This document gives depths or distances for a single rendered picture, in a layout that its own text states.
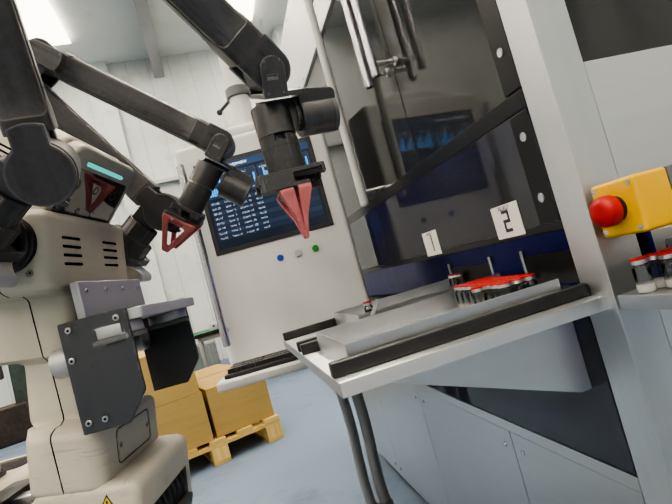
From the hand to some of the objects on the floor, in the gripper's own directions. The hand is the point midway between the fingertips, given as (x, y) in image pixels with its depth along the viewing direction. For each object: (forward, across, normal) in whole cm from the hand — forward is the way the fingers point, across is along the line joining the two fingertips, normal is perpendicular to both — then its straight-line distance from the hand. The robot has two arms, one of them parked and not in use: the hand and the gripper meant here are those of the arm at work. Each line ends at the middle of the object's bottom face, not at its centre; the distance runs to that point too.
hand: (305, 232), depth 72 cm
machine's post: (+109, -39, +9) cm, 116 cm away
